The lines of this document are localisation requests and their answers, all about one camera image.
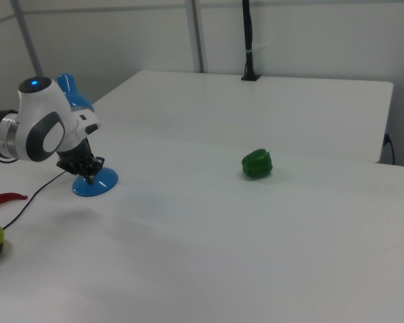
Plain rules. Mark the slanted grey metal post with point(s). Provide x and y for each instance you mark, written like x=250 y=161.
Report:
x=28 y=37

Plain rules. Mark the green bell pepper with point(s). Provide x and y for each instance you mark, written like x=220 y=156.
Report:
x=257 y=163

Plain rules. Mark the red chili pepper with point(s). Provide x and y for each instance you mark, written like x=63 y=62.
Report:
x=3 y=198

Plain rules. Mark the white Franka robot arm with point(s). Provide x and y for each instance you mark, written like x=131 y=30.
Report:
x=40 y=117

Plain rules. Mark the black pole with clamp base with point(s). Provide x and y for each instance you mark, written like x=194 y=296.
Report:
x=248 y=33

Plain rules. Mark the grey metal wall post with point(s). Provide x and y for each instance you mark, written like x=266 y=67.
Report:
x=198 y=33

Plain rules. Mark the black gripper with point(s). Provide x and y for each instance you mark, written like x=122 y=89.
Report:
x=75 y=156

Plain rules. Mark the blue desk lamp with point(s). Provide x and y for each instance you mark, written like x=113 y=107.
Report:
x=102 y=183

